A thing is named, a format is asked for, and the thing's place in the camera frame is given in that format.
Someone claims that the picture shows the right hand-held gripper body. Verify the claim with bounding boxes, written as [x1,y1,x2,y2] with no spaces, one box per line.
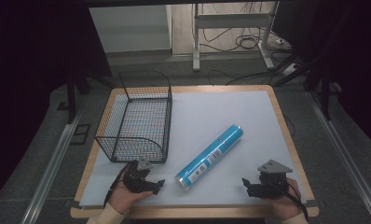
[248,159,294,199]

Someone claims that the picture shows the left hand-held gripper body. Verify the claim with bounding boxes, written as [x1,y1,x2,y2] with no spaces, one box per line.
[122,158,155,192]

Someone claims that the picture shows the person's left hand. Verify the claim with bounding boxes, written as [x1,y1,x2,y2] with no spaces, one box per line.
[107,172,154,216]

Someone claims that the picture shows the person's right hand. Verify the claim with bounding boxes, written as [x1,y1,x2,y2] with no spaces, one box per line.
[261,177,303,220]

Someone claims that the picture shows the blue roll with white label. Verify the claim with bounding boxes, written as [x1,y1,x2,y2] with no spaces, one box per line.
[174,123,245,192]

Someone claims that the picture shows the white table mat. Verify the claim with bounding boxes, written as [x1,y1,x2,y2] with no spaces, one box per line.
[78,90,308,209]

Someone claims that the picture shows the black metal stand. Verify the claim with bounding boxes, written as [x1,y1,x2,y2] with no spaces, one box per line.
[304,69,343,121]
[64,73,92,125]

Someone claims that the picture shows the white power strip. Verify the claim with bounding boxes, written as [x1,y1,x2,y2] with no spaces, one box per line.
[281,63,300,77]

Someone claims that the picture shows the white board panel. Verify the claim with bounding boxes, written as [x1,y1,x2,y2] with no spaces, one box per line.
[88,4,173,54]

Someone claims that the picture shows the dark monitor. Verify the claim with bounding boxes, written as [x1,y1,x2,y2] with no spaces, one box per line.
[270,0,303,45]

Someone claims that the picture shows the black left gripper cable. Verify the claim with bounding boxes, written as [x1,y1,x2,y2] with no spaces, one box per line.
[103,161,131,209]

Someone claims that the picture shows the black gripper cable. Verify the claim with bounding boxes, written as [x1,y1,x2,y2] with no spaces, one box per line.
[266,177,309,220]
[103,161,131,209]

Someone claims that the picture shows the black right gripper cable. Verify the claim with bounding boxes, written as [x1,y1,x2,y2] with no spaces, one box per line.
[266,177,309,220]

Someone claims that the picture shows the black wire mesh basket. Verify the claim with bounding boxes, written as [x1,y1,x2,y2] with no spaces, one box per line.
[94,70,173,164]

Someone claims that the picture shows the aluminium rail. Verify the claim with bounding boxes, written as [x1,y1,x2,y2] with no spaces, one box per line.
[20,98,88,224]
[306,91,371,224]

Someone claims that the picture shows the black floor cables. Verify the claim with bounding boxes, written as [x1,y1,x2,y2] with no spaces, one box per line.
[191,3,296,87]

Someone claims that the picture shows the white metal desk frame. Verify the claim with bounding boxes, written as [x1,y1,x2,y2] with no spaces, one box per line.
[191,1,281,72]

